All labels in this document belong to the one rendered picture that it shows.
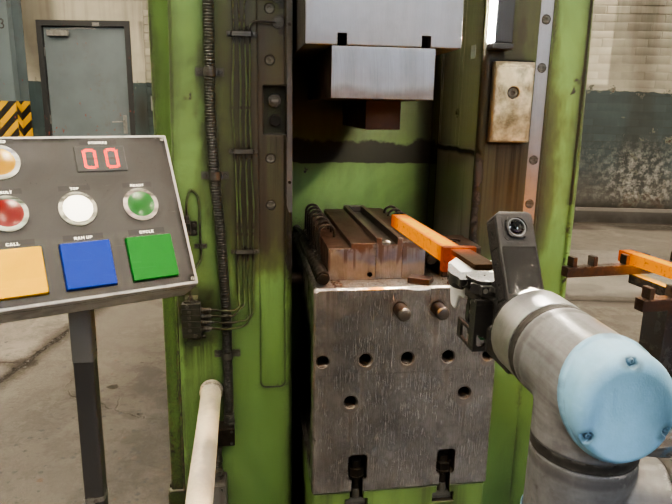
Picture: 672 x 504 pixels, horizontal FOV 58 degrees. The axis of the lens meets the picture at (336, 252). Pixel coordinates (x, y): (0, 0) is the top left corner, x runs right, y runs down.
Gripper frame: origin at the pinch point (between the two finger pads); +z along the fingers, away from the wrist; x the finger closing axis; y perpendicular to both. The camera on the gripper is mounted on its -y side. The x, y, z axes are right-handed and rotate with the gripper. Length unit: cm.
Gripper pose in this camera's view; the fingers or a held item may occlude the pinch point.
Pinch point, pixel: (463, 258)
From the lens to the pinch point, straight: 83.2
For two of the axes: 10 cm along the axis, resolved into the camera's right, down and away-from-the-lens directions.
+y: -0.3, 9.7, 2.5
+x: 9.9, -0.1, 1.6
